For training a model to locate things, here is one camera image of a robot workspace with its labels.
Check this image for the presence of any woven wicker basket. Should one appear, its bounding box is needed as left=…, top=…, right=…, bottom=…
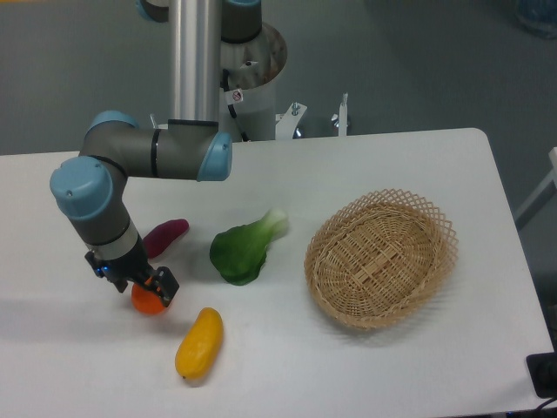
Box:
left=304, top=189, right=458, bottom=330

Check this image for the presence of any orange fruit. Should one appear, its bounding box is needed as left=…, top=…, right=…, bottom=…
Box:
left=131, top=284, right=167, bottom=315

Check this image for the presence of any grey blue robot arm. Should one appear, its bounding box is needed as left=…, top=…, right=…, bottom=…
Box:
left=50, top=1, right=262, bottom=306

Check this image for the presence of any blue water jug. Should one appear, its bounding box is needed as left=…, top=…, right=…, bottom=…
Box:
left=515, top=0, right=556, bottom=39

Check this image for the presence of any white metal frame right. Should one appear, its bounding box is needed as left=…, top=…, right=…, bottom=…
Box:
left=513, top=147, right=556, bottom=230

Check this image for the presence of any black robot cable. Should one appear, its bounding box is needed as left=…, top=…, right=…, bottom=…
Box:
left=221, top=68, right=251, bottom=143

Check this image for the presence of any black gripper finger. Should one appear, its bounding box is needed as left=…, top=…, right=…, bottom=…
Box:
left=143, top=266, right=179, bottom=307
left=84, top=251, right=130, bottom=293

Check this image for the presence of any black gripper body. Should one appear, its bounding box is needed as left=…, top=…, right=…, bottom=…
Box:
left=84, top=237, right=153, bottom=287

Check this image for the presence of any white mounting bracket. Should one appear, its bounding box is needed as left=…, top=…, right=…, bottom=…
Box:
left=149, top=91, right=352, bottom=140

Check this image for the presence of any purple sweet potato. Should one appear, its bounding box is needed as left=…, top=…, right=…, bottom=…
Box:
left=143, top=219, right=190, bottom=259

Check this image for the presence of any black device at edge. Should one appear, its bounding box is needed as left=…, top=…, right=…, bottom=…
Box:
left=526, top=352, right=556, bottom=399

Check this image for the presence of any green bok choy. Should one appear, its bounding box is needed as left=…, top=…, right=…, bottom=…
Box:
left=210, top=209, right=289, bottom=286

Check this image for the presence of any yellow mango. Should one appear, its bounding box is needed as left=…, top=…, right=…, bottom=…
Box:
left=175, top=307, right=225, bottom=381

